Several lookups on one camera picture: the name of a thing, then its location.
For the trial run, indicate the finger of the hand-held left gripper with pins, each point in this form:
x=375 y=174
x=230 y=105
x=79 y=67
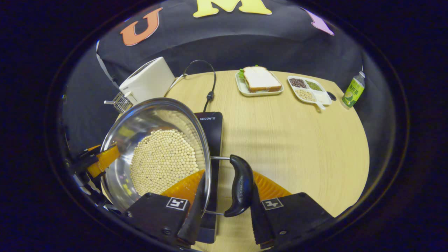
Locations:
x=92 y=148
x=106 y=157

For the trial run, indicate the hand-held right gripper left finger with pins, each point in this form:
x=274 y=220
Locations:
x=196 y=220

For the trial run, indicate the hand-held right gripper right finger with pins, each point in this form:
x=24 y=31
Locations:
x=259 y=224

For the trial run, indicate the stainless steel pot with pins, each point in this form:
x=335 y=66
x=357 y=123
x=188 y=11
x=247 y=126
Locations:
x=140 y=122

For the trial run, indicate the black induction cooktop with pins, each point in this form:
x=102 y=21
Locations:
x=213 y=140

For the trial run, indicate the pile of soybeans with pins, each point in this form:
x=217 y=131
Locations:
x=164 y=161

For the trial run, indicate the white toaster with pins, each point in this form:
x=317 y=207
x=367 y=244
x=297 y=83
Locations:
x=150 y=82

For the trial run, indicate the white rectangular plate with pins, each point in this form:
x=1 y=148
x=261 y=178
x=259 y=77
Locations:
x=259 y=94

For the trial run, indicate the white divided dish with grains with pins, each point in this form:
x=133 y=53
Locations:
x=323 y=98

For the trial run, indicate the sandwich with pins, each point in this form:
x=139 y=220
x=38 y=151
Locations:
x=260 y=79

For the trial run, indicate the green label drink bottle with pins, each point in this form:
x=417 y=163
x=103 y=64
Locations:
x=353 y=92

